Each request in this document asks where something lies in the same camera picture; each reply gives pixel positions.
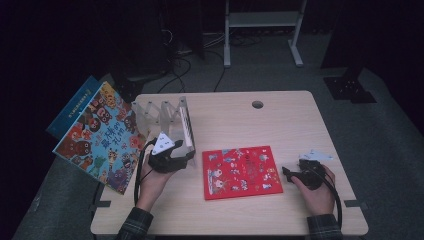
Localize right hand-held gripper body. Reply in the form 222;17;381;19
292;149;334;191

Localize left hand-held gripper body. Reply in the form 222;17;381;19
148;132;188;175

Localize white caterpillar picture book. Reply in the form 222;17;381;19
179;106;195;150

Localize white expandable book rack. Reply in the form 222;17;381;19
131;96;198;168

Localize red picture book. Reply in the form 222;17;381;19
202;145;284;201

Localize colourful animals picture book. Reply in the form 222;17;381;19
52;81;149;195

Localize blue monster picture book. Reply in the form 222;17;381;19
45;75;104;140

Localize person's right hand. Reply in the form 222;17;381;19
290;166;336;217

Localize person's left hand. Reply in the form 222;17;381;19
135;162;175;213

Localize black tape strip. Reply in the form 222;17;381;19
88;199;112;212
343;199;370;211

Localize black stand foot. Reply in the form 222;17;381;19
113;71;145;104

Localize left hand-held gripper cable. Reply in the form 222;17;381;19
133;138;158;206

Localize hand-held gripper cable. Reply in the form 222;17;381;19
133;138;158;206
313;165;344;230

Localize right hand-held gripper cable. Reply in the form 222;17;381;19
313;165;344;230

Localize black floor cable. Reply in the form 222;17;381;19
213;49;228;93
156;56;193;94

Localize black stand base plate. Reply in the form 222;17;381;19
320;49;378;104

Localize white metal stand frame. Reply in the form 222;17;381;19
223;0;308;69

